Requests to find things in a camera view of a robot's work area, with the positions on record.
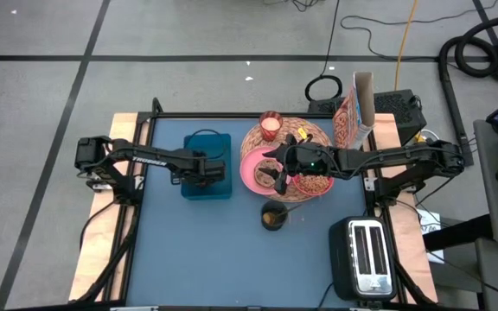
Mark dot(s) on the brown cereal rings heap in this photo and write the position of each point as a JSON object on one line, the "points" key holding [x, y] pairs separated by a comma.
{"points": [[314, 185]]}

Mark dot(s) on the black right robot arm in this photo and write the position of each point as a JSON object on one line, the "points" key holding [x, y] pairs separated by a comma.
{"points": [[404, 151]]}

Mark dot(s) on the round woven placemat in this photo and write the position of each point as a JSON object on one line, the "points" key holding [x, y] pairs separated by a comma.
{"points": [[318, 131]]}

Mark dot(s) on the toast slice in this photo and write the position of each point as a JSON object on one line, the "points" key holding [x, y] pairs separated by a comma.
{"points": [[261, 177]]}

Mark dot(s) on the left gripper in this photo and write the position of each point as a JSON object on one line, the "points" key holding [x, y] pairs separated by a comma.
{"points": [[206, 170]]}

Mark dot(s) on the red bowl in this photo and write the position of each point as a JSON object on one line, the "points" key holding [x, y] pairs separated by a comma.
{"points": [[314, 194]]}

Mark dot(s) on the orange Cheerios cereal box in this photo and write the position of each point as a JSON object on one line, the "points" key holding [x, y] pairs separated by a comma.
{"points": [[344, 125]]}

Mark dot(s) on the yellow tape tag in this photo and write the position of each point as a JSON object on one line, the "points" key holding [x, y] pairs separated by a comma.
{"points": [[303, 133]]}

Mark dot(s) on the black support bar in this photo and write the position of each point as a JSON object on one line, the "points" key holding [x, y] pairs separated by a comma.
{"points": [[456, 233]]}

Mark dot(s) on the black perforated computer case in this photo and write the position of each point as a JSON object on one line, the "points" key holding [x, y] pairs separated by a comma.
{"points": [[398, 108]]}

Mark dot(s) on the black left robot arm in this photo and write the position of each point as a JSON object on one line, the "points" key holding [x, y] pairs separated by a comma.
{"points": [[145, 156]]}

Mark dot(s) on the pink plate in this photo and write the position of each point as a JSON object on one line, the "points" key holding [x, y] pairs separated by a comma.
{"points": [[247, 173]]}

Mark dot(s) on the white paper sheet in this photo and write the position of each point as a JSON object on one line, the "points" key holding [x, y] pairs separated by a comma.
{"points": [[430, 220]]}

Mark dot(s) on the black mesh cup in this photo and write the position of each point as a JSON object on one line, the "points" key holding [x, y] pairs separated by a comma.
{"points": [[263, 213]]}

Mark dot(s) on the teal plastic bin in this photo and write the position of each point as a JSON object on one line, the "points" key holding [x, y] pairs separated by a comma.
{"points": [[214, 194]]}

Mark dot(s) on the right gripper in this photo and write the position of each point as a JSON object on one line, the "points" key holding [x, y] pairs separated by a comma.
{"points": [[309, 160]]}

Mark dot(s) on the red glass candle holder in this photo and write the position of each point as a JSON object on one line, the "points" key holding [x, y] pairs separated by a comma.
{"points": [[270, 125]]}

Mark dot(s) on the black chrome toaster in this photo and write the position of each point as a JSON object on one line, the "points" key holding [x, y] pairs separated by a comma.
{"points": [[340, 259]]}

